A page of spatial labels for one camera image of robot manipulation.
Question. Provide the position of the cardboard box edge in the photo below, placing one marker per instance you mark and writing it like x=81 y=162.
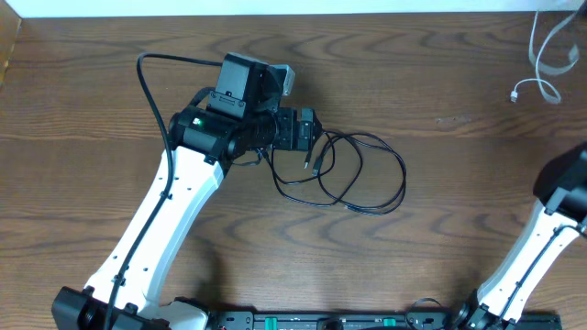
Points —
x=10 y=25

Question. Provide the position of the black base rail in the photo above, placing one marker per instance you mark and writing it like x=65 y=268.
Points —
x=247 y=320

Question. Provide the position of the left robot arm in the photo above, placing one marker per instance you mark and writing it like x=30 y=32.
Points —
x=241 y=113

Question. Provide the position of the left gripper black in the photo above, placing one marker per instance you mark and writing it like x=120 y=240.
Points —
x=304 y=129

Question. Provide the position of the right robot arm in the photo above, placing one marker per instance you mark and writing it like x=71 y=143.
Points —
x=558 y=217

